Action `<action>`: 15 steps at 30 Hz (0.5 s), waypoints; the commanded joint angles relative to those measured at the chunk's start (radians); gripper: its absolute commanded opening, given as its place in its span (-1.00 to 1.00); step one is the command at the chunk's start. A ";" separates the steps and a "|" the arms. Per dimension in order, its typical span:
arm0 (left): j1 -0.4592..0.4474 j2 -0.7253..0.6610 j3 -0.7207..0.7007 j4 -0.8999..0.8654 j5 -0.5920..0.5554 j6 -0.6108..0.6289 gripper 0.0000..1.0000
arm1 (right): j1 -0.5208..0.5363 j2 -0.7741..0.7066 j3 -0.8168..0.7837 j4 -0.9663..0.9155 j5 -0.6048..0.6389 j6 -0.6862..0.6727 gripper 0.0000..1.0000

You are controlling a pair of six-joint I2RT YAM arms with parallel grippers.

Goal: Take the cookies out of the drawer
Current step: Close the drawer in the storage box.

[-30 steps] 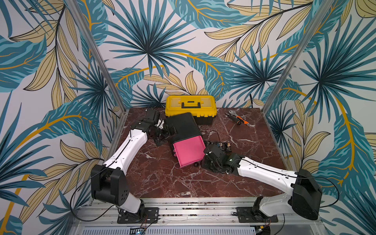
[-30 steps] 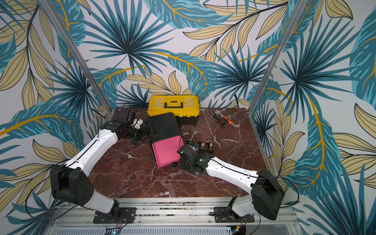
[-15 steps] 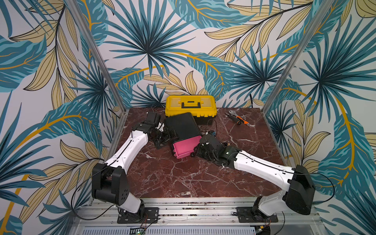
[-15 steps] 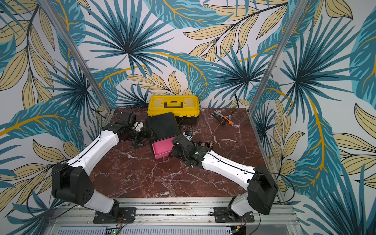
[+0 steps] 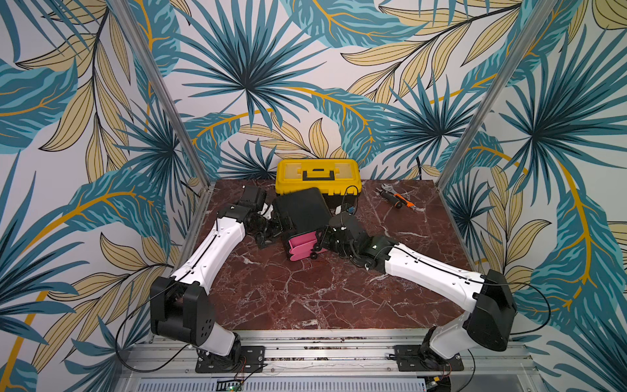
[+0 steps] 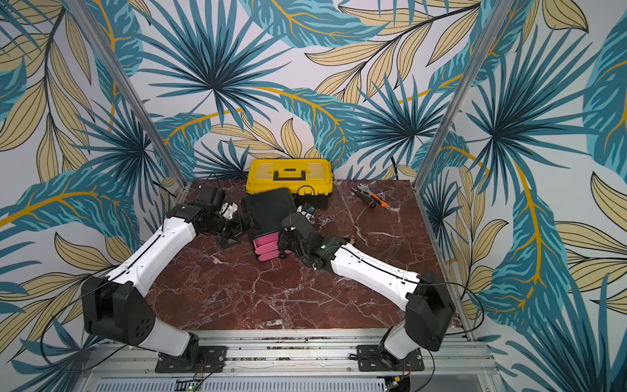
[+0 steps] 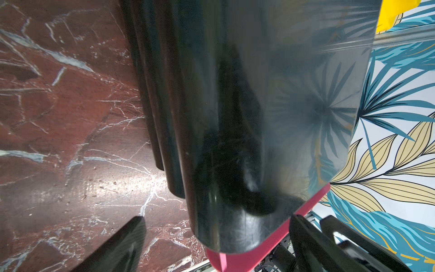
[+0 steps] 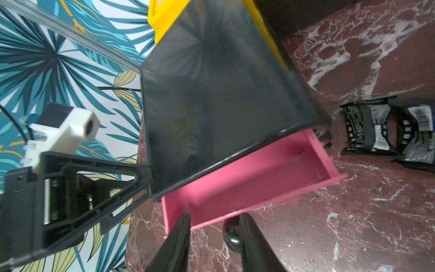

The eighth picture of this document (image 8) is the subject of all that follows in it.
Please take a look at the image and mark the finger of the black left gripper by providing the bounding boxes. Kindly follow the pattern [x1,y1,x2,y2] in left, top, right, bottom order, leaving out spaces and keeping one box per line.
[65,163,154,235]

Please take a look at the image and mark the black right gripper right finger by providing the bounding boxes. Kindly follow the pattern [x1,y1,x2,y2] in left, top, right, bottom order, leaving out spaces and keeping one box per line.
[239,213,286,272]

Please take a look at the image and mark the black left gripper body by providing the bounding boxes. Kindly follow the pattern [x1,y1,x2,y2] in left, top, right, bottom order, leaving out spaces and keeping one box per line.
[1,151,102,269]

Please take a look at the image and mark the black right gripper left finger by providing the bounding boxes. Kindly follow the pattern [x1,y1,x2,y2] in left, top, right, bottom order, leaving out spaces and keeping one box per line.
[146,214,191,272]

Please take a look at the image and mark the black drawer cabinet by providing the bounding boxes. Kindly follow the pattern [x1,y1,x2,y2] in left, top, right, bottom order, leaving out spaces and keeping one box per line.
[140,1,331,201]

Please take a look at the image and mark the black cookie packet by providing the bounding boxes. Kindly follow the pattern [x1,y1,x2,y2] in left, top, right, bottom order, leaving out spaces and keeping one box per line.
[341,97,398,157]
[390,98,435,173]

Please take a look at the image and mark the black drawer knob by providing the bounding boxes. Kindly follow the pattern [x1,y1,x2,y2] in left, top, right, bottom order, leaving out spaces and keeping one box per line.
[222,215,242,253]

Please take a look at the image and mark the yellow black toolbox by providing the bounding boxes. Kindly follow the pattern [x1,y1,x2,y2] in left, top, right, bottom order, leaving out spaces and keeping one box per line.
[147,0,290,69]

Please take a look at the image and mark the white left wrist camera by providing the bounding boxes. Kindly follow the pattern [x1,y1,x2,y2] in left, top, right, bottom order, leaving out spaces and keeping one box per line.
[21,103,100,174]

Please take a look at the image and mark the aluminium left corner post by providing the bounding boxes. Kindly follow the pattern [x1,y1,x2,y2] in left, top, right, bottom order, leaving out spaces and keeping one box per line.
[1,0,140,73]

